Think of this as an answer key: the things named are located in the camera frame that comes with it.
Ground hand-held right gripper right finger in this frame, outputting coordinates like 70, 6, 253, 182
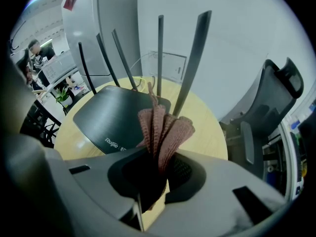
148, 149, 288, 237

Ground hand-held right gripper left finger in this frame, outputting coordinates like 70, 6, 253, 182
63, 147, 151, 232

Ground black router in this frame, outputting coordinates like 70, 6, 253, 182
73, 10, 212, 155

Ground brown cloth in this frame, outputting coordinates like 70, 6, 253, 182
137, 81, 196, 212

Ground potted green plant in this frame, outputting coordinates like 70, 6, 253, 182
54, 86, 74, 108

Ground black high-back office chair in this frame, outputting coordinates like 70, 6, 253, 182
219, 57, 304, 180

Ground silver refrigerator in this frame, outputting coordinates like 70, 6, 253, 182
61, 0, 143, 83

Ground red paper decoration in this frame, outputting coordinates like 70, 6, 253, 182
63, 0, 81, 11

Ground white cable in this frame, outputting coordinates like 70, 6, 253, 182
129, 53, 152, 71

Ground white wall network box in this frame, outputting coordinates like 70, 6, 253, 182
149, 50, 188, 82

